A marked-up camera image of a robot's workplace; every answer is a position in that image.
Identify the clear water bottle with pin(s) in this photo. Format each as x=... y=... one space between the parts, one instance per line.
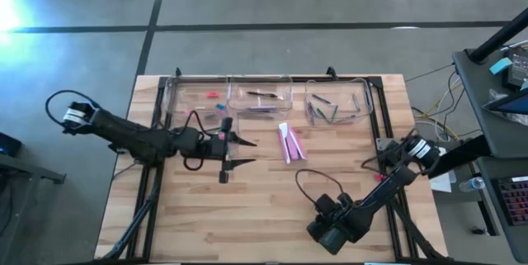
x=472 y=184

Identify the black furniture base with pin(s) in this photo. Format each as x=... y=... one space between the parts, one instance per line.
x=37 y=172

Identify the grey crayon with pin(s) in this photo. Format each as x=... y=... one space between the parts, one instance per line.
x=356 y=103

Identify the dark laptop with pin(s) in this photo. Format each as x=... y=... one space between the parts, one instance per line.
x=513 y=104

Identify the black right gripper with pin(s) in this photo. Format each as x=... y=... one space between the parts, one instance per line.
x=334 y=232

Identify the red eraser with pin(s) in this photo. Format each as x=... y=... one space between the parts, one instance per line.
x=212 y=94

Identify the red crayon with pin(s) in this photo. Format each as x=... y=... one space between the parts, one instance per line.
x=309 y=112
x=344 y=124

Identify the black aluminium frame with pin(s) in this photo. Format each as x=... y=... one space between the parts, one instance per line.
x=152 y=215

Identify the blue marker pen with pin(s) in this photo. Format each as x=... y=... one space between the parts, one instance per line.
x=321 y=99

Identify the black power adapter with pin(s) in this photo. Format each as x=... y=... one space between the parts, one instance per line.
x=519 y=71

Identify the black device box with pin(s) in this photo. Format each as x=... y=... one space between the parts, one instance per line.
x=8 y=145

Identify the black keyboard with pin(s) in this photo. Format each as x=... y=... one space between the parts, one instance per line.
x=513 y=201

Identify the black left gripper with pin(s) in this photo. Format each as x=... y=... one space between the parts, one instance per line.
x=214 y=147

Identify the clear plastic bin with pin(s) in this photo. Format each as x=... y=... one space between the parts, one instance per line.
x=280 y=87
x=181 y=91
x=342 y=91
x=212 y=126

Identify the grey side desk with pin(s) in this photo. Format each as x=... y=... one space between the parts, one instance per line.
x=495 y=141

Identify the grey mounting plate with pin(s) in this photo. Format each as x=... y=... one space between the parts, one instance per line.
x=381 y=144

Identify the pink marker near frame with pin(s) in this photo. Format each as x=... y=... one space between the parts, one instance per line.
x=381 y=177

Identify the grey purple pen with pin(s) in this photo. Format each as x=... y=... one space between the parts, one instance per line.
x=264 y=108

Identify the white paper sheet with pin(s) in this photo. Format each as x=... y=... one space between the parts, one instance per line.
x=443 y=182

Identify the black pole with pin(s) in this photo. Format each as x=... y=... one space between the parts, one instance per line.
x=501 y=36

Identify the black desk leg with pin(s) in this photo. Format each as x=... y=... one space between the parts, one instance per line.
x=462 y=155

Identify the dark blue pen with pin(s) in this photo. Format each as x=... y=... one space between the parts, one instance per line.
x=348 y=117

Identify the light blue sticky note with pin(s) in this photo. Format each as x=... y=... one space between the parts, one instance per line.
x=500 y=66

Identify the purple and black pen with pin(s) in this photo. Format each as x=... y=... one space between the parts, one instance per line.
x=257 y=115

